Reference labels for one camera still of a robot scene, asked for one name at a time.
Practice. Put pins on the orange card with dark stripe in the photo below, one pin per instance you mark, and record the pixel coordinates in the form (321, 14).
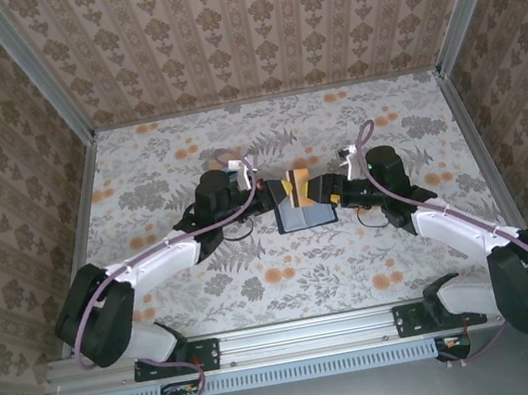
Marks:
(306, 182)

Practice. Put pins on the dark blue card holder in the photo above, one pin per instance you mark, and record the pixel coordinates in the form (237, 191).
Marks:
(298, 219)

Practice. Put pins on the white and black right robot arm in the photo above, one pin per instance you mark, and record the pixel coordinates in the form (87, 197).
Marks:
(462, 227)

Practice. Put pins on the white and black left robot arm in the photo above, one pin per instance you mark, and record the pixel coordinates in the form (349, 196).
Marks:
(163, 261)

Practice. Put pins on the floral print tablecloth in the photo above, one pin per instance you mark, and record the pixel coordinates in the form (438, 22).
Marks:
(307, 276)

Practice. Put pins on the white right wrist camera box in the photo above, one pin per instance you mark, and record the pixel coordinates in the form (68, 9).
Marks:
(352, 165)

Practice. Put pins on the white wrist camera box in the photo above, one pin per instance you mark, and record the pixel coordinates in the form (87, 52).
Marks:
(244, 175)
(352, 165)

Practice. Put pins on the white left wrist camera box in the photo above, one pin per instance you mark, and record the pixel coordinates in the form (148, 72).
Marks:
(244, 175)

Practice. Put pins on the aluminium table side rail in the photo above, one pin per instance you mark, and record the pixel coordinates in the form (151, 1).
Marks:
(85, 197)
(474, 137)

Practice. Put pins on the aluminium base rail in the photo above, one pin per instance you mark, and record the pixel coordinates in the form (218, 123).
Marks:
(308, 337)

